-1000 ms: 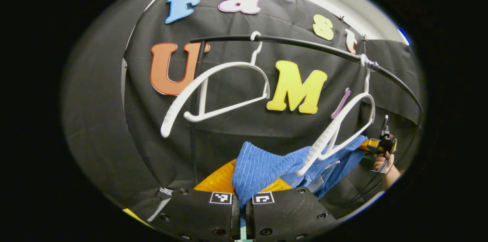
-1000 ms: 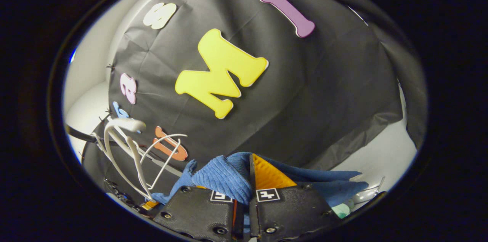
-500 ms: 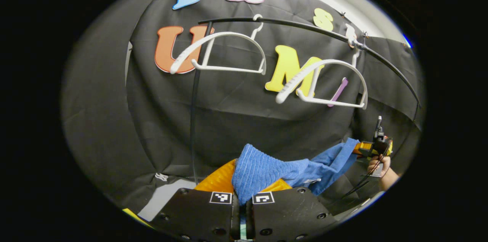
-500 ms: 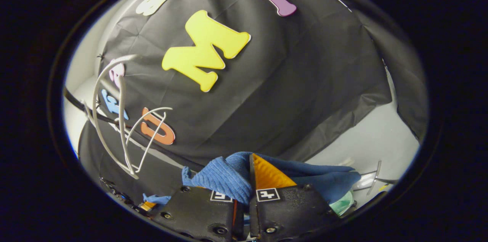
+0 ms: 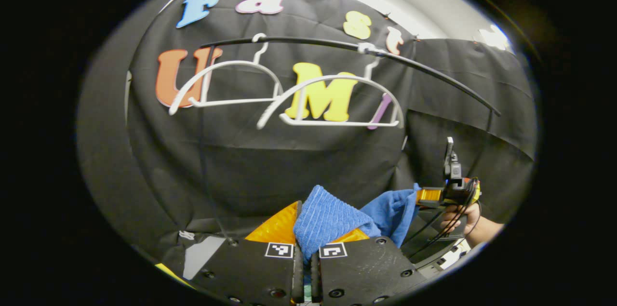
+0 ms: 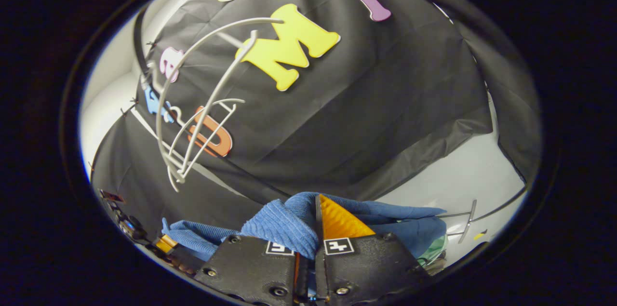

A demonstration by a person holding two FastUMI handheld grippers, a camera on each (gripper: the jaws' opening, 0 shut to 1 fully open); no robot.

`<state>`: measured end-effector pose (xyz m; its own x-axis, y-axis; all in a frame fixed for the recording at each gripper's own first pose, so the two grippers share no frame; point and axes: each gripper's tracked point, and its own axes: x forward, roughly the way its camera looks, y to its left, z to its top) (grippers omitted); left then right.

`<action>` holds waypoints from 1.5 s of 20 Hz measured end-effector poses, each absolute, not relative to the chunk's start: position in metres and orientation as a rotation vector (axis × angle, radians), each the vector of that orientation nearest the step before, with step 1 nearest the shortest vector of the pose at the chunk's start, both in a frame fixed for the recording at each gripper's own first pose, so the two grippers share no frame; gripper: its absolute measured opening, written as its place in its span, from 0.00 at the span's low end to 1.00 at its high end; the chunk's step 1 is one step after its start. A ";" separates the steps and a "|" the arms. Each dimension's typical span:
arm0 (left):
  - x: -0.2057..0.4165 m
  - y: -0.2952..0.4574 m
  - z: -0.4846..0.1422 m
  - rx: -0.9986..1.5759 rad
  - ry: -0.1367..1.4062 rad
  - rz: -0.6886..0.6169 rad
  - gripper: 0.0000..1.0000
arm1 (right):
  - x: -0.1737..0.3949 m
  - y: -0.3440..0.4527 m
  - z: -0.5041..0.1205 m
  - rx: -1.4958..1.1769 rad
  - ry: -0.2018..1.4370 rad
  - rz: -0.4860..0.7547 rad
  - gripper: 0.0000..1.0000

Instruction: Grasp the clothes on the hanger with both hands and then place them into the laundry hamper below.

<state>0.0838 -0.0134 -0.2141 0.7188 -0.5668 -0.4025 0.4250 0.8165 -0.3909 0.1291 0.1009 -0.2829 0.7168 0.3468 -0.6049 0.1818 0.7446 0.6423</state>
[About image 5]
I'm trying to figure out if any small ceiling light panel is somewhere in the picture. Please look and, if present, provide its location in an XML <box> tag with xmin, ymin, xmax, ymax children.
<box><xmin>477</xmin><ymin>24</ymin><xmax>511</xmax><ymax>51</ymax></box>

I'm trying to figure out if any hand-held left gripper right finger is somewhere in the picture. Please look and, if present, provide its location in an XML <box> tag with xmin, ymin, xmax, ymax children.
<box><xmin>310</xmin><ymin>227</ymin><xmax>429</xmax><ymax>306</ymax></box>

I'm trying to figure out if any white plastic clothes hanger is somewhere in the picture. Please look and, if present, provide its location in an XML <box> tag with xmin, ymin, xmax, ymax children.
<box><xmin>256</xmin><ymin>43</ymin><xmax>404</xmax><ymax>131</ymax></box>
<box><xmin>169</xmin><ymin>33</ymin><xmax>285</xmax><ymax>116</ymax></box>

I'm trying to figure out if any black clothes rail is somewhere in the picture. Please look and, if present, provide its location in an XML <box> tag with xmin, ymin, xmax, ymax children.
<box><xmin>200</xmin><ymin>36</ymin><xmax>502</xmax><ymax>117</ymax></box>

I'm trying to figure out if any blue corduroy shirt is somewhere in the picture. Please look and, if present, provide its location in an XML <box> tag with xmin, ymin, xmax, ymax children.
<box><xmin>293</xmin><ymin>183</ymin><xmax>422</xmax><ymax>263</ymax></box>

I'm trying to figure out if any black backdrop cloth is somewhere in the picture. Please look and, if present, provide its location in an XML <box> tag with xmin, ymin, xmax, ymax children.
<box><xmin>77</xmin><ymin>0</ymin><xmax>538</xmax><ymax>268</ymax></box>

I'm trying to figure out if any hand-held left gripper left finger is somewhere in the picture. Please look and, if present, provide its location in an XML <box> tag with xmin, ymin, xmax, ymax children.
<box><xmin>154</xmin><ymin>200</ymin><xmax>305</xmax><ymax>306</ymax></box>

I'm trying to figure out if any black cable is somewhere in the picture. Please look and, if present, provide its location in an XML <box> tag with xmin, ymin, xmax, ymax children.
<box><xmin>402</xmin><ymin>178</ymin><xmax>483</xmax><ymax>259</ymax></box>

